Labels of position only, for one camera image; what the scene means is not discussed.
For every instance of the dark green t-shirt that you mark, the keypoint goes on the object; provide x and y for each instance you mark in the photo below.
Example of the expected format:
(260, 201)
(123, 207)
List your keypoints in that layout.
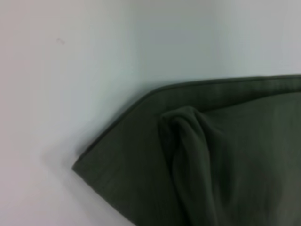
(211, 153)

